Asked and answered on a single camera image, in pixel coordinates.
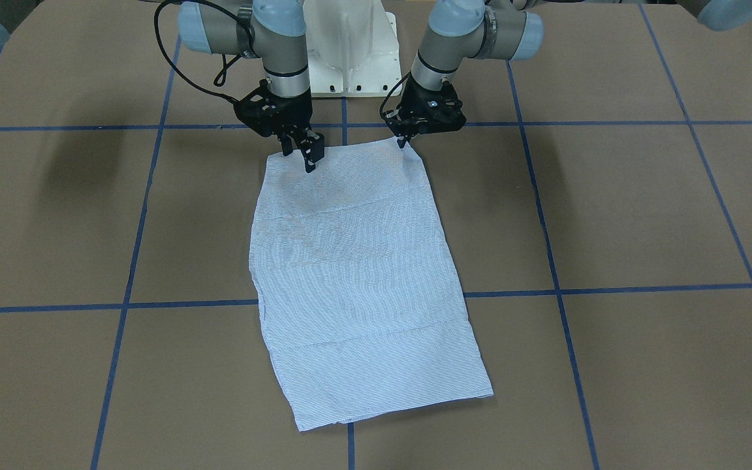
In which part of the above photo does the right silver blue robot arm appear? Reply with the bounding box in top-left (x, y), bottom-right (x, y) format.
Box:
top-left (152, 1), bottom-right (325, 172)

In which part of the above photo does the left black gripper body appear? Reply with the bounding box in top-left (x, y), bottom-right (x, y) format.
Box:
top-left (387, 78), bottom-right (467, 137)

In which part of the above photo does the light blue striped shirt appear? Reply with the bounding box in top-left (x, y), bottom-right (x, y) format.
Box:
top-left (249, 138), bottom-right (494, 431)

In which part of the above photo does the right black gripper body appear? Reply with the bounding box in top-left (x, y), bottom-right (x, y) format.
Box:
top-left (233, 80), bottom-right (313, 139)

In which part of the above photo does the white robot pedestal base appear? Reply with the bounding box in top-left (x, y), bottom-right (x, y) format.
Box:
top-left (304, 1), bottom-right (402, 99)

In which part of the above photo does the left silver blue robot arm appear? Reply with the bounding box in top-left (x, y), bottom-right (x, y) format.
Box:
top-left (380, 1), bottom-right (752, 147)

